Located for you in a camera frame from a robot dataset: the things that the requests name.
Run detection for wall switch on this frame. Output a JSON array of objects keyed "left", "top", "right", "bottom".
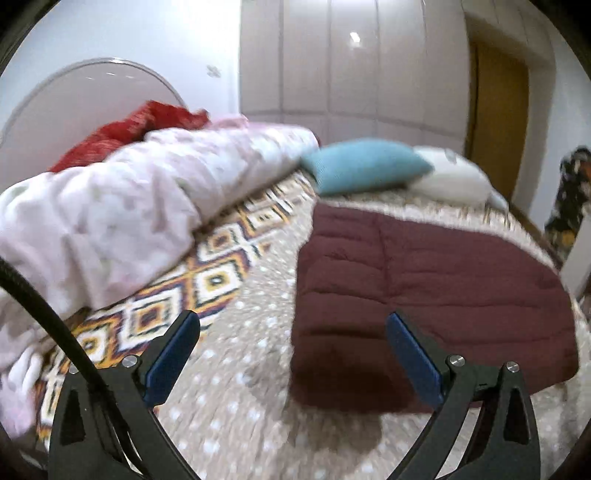
[{"left": 206, "top": 65, "right": 221, "bottom": 78}]

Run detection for pink floral blanket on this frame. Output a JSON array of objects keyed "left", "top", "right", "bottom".
[{"left": 0, "top": 114, "right": 321, "bottom": 439}]

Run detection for glossy white wardrobe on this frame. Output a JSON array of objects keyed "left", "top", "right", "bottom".
[{"left": 239, "top": 0, "right": 469, "bottom": 152}]

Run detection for geometric patterned bed sheet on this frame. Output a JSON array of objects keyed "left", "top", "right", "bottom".
[{"left": 34, "top": 170, "right": 320, "bottom": 451}]

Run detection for red patterned fabric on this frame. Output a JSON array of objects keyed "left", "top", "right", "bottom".
[{"left": 49, "top": 100, "right": 209, "bottom": 173}]

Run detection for brown wooden door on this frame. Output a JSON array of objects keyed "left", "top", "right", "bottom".
[{"left": 465, "top": 38, "right": 529, "bottom": 200}]

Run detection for maroon quilted puffer coat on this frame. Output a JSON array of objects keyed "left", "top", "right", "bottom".
[{"left": 290, "top": 204, "right": 579, "bottom": 413}]

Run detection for white plush pillow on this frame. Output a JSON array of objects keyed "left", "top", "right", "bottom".
[{"left": 407, "top": 146, "right": 509, "bottom": 212}]

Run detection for black cable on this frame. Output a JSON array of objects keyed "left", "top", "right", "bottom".
[{"left": 0, "top": 255, "right": 139, "bottom": 467}]

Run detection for cluttered white shelf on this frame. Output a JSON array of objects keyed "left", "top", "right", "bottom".
[{"left": 545, "top": 146, "right": 590, "bottom": 297}]

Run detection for teal pillow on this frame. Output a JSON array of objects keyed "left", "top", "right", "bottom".
[{"left": 301, "top": 138, "right": 433, "bottom": 196}]

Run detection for round beige headboard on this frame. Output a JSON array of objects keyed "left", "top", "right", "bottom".
[{"left": 1, "top": 58, "right": 186, "bottom": 189}]

